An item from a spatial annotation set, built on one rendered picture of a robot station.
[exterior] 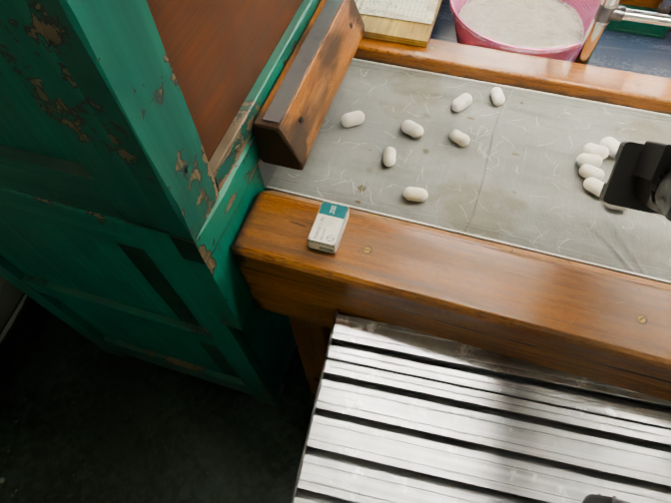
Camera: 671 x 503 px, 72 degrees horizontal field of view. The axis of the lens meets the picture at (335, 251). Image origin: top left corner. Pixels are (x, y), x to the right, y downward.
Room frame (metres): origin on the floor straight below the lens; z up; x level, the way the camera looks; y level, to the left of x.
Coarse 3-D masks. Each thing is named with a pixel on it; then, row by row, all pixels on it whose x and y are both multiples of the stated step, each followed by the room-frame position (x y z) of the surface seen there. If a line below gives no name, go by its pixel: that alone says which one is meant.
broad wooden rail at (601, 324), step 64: (256, 256) 0.29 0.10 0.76; (320, 256) 0.28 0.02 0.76; (384, 256) 0.28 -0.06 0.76; (448, 256) 0.27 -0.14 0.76; (512, 256) 0.27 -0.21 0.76; (320, 320) 0.27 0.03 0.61; (384, 320) 0.23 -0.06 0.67; (448, 320) 0.21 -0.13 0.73; (512, 320) 0.19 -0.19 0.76; (576, 320) 0.18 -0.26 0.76; (640, 320) 0.18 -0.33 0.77; (640, 384) 0.13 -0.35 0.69
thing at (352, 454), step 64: (320, 384) 0.15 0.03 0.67; (384, 384) 0.15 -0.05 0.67; (448, 384) 0.15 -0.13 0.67; (512, 384) 0.14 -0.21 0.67; (576, 384) 0.14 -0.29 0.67; (320, 448) 0.08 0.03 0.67; (384, 448) 0.08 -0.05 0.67; (448, 448) 0.07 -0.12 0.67; (512, 448) 0.07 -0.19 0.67; (576, 448) 0.07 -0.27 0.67; (640, 448) 0.06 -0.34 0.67
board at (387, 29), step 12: (372, 24) 0.72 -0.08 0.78; (384, 24) 0.72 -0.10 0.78; (396, 24) 0.72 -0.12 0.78; (408, 24) 0.71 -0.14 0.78; (420, 24) 0.71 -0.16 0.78; (432, 24) 0.71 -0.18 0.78; (372, 36) 0.70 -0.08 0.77; (384, 36) 0.69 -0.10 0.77; (396, 36) 0.68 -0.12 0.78; (408, 36) 0.68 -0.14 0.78; (420, 36) 0.68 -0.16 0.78
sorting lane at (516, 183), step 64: (384, 64) 0.66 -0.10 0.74; (384, 128) 0.52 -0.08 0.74; (448, 128) 0.51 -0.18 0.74; (512, 128) 0.50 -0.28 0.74; (576, 128) 0.50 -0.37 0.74; (640, 128) 0.49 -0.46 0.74; (320, 192) 0.40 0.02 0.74; (384, 192) 0.40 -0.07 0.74; (448, 192) 0.39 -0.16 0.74; (512, 192) 0.38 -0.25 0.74; (576, 192) 0.38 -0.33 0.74; (576, 256) 0.28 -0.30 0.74; (640, 256) 0.27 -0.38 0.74
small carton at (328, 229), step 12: (324, 204) 0.35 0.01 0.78; (336, 204) 0.35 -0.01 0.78; (324, 216) 0.33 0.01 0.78; (336, 216) 0.33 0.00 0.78; (348, 216) 0.34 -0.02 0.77; (312, 228) 0.31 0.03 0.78; (324, 228) 0.31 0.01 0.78; (336, 228) 0.31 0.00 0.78; (312, 240) 0.30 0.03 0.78; (324, 240) 0.30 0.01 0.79; (336, 240) 0.29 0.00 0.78
